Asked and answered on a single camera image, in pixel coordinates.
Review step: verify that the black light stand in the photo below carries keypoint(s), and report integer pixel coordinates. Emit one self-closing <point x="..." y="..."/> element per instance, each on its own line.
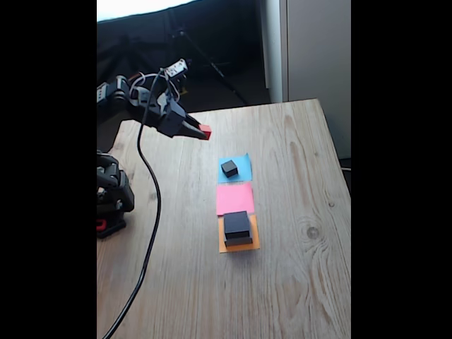
<point x="130" y="53"/>

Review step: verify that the small black cube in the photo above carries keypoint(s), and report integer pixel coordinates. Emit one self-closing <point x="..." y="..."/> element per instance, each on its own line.
<point x="229" y="169"/>

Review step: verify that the medium black cube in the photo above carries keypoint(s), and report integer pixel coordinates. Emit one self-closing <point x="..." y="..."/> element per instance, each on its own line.
<point x="236" y="224"/>

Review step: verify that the white cabinet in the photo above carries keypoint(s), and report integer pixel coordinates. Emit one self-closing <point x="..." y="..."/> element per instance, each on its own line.
<point x="318" y="53"/>

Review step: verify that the blue paper sheet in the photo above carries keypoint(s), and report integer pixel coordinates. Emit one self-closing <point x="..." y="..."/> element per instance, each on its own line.
<point x="245" y="169"/>

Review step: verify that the red table clamp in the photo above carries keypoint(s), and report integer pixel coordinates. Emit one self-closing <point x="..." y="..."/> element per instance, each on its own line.
<point x="101" y="225"/>

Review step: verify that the orange paper sheet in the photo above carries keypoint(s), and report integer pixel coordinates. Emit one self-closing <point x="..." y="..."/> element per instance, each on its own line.
<point x="256" y="240"/>

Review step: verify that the bright white light panel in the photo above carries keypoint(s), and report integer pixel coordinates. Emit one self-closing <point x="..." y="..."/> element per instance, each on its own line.
<point x="134" y="7"/>

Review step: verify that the pink paper sheet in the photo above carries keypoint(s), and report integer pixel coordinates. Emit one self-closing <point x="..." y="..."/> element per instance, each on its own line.
<point x="234" y="199"/>

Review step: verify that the small gripper camera board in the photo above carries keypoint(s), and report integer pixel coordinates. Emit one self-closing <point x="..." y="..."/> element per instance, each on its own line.
<point x="176" y="69"/>

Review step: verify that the large grey cube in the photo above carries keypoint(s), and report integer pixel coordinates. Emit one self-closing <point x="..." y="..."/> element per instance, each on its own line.
<point x="239" y="242"/>

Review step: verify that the black tripod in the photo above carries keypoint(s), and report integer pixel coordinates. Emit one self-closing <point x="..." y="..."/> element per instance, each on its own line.
<point x="212" y="67"/>

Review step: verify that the small red cube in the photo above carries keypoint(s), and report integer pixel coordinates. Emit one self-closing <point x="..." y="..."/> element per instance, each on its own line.
<point x="206" y="132"/>

